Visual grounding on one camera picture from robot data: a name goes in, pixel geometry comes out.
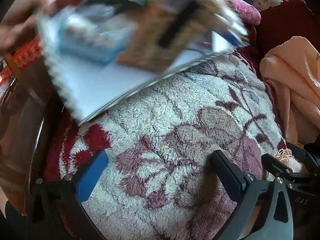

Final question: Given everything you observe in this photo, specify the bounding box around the white striped-rim tray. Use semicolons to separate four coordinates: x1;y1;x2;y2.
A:
37;0;250;128

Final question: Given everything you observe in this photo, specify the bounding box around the pink penguin pillow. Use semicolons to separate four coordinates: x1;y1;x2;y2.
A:
229;0;262;25

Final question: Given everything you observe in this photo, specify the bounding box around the floral fleece blanket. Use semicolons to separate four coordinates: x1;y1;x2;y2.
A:
44;50;288;240

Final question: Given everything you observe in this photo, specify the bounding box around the brown snack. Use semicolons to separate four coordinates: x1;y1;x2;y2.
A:
117;0;220;73

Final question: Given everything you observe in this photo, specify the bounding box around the blue snack packet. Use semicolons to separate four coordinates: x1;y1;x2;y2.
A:
60;7;128;65

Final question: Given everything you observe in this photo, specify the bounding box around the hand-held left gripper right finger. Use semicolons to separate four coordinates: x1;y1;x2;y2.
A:
210;150;294;240

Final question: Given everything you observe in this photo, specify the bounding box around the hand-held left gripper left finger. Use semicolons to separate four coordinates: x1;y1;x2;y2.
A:
27;150;108;240

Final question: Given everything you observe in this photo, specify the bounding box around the red embroidered tablecloth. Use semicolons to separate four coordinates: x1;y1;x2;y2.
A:
12;36;43;68

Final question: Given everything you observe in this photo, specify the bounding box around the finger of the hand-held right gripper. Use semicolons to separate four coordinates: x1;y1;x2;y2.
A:
261;153;312;180
286;142;320;167

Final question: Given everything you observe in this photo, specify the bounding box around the dark red cloth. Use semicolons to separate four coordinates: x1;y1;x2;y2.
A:
250;0;320;60

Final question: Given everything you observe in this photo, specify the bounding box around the cream patterned cloth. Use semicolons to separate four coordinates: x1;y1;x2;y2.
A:
252;0;285;10

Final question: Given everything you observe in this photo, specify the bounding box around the peach cloth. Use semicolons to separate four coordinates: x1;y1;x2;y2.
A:
259;36;320;145

